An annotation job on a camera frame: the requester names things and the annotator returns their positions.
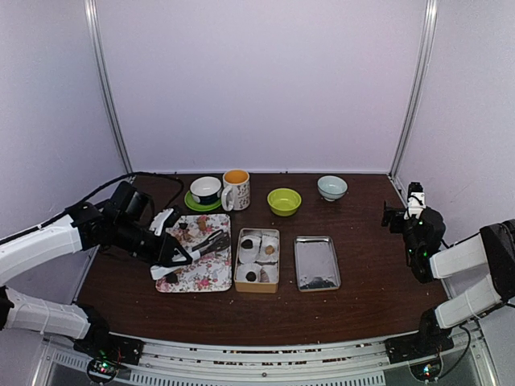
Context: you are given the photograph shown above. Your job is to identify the floral rectangular tray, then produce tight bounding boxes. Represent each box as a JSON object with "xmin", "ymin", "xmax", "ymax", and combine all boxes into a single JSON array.
[{"xmin": 155, "ymin": 214, "xmax": 233, "ymax": 294}]

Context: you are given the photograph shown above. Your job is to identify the aluminium frame post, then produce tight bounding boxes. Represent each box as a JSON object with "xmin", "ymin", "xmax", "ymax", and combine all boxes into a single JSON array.
[
  {"xmin": 84, "ymin": 0, "xmax": 134, "ymax": 173},
  {"xmin": 389, "ymin": 0, "xmax": 439, "ymax": 180}
]

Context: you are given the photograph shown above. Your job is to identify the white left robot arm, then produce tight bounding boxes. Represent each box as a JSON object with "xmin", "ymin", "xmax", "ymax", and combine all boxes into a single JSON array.
[{"xmin": 1, "ymin": 181, "xmax": 199, "ymax": 358}]

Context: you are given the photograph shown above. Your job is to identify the right aluminium frame post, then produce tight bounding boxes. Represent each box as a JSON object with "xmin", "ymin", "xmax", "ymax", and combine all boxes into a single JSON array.
[{"xmin": 389, "ymin": 0, "xmax": 439, "ymax": 180}]

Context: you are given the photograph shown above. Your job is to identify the left aluminium frame post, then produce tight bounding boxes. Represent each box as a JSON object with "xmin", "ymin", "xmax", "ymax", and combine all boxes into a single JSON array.
[{"xmin": 84, "ymin": 0, "xmax": 134, "ymax": 173}]

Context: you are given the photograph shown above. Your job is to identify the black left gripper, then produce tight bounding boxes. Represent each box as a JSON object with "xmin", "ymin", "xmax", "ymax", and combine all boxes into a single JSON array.
[{"xmin": 113, "ymin": 217, "xmax": 192, "ymax": 267}]

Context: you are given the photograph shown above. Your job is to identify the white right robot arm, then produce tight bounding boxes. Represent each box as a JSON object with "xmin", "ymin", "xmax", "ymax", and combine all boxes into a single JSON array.
[{"xmin": 381, "ymin": 182, "xmax": 514, "ymax": 363}]

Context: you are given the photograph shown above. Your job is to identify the light blue ceramic bowl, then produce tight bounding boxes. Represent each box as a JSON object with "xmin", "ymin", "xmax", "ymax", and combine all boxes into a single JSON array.
[{"xmin": 317, "ymin": 175, "xmax": 348, "ymax": 202}]

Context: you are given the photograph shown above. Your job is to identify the dark rose shaped chocolate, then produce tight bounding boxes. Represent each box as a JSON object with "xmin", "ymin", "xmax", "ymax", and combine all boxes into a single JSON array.
[{"xmin": 245, "ymin": 272, "xmax": 257, "ymax": 282}]

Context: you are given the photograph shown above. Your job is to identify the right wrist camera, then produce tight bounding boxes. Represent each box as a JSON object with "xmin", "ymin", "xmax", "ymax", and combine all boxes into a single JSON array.
[{"xmin": 404, "ymin": 182, "xmax": 426, "ymax": 220}]

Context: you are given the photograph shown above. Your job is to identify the bear print tin lid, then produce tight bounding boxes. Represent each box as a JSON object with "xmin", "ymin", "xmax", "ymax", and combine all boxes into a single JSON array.
[{"xmin": 294, "ymin": 236, "xmax": 341, "ymax": 293}]

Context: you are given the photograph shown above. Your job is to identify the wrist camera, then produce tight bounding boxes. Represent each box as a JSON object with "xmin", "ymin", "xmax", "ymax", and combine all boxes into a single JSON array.
[
  {"xmin": 404, "ymin": 182, "xmax": 426, "ymax": 220},
  {"xmin": 149, "ymin": 205, "xmax": 182, "ymax": 236}
]

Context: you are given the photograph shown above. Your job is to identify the silver metal tongs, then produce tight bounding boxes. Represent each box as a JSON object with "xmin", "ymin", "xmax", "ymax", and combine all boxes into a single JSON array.
[{"xmin": 188, "ymin": 229, "xmax": 231, "ymax": 261}]

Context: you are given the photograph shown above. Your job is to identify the lime green bowl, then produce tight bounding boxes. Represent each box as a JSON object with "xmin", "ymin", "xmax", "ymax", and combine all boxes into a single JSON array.
[{"xmin": 267, "ymin": 188, "xmax": 302, "ymax": 217}]

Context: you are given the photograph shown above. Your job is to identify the dark cup white interior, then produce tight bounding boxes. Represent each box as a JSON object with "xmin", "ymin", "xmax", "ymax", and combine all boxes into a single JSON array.
[{"xmin": 189, "ymin": 176, "xmax": 222, "ymax": 204}]

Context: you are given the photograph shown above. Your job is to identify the dark strawberry shaped chocolate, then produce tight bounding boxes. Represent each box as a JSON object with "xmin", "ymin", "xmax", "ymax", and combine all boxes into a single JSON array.
[{"xmin": 241, "ymin": 239, "xmax": 253, "ymax": 249}]

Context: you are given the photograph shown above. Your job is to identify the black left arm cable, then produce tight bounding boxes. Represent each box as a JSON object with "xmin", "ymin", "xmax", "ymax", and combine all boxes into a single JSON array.
[{"xmin": 39, "ymin": 171, "xmax": 186, "ymax": 230}]

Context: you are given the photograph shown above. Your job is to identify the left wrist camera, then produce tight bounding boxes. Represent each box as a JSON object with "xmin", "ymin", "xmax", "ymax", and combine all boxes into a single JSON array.
[{"xmin": 149, "ymin": 205, "xmax": 182, "ymax": 236}]

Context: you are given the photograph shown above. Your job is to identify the tan crown shaped chocolate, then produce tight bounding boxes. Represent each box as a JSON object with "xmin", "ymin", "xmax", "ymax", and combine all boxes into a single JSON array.
[{"xmin": 265, "ymin": 245, "xmax": 275, "ymax": 256}]

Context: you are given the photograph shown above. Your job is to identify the white mug orange interior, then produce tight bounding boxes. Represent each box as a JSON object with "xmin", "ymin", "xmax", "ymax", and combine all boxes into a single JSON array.
[{"xmin": 220, "ymin": 169, "xmax": 250, "ymax": 211}]

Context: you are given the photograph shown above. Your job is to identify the front aluminium rail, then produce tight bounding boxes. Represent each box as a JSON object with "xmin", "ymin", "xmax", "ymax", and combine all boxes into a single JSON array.
[{"xmin": 31, "ymin": 333, "xmax": 496, "ymax": 386}]

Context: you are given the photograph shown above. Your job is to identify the tan tin box base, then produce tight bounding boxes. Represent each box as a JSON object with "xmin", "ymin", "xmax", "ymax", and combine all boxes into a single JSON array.
[{"xmin": 233, "ymin": 228, "xmax": 281, "ymax": 294}]

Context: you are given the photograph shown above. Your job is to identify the tan round chocolate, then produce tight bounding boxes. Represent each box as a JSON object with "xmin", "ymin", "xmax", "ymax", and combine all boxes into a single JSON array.
[{"xmin": 197, "ymin": 216, "xmax": 208, "ymax": 232}]

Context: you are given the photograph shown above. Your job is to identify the green saucer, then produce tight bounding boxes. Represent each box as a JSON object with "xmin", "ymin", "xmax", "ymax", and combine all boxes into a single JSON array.
[{"xmin": 184, "ymin": 191, "xmax": 221, "ymax": 212}]

